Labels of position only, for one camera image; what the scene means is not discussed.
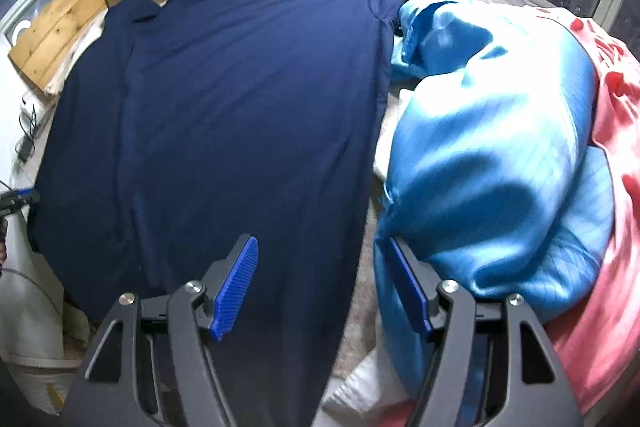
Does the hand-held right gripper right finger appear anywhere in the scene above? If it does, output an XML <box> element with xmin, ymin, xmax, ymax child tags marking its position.
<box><xmin>387</xmin><ymin>234</ymin><xmax>583</xmax><ymax>427</ymax></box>

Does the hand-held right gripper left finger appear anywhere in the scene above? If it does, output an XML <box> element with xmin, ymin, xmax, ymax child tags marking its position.
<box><xmin>65</xmin><ymin>234</ymin><xmax>260</xmax><ymax>427</ymax></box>

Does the navy blue shirt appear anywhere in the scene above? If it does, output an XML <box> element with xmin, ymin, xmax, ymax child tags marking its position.
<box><xmin>27</xmin><ymin>0</ymin><xmax>416</xmax><ymax>427</ymax></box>

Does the plaid woven blanket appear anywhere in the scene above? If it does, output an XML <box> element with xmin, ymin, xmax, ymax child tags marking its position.
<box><xmin>250</xmin><ymin>0</ymin><xmax>566</xmax><ymax>380</ymax></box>

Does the white power strip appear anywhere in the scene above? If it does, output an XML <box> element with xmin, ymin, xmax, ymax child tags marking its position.
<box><xmin>20</xmin><ymin>99</ymin><xmax>56</xmax><ymax>128</ymax></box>

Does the white plastic bag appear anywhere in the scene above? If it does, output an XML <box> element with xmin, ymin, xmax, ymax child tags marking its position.
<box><xmin>0</xmin><ymin>207</ymin><xmax>81</xmax><ymax>413</ymax></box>

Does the white cloth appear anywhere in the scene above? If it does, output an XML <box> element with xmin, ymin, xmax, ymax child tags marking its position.
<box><xmin>320</xmin><ymin>349</ymin><xmax>416</xmax><ymax>420</ymax></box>

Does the pine plank board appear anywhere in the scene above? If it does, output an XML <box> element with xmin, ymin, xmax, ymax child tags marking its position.
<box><xmin>7</xmin><ymin>0</ymin><xmax>108</xmax><ymax>95</ymax></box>

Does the pink garment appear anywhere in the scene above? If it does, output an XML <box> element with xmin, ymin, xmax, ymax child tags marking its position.
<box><xmin>537</xmin><ymin>7</ymin><xmax>640</xmax><ymax>418</ymax></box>

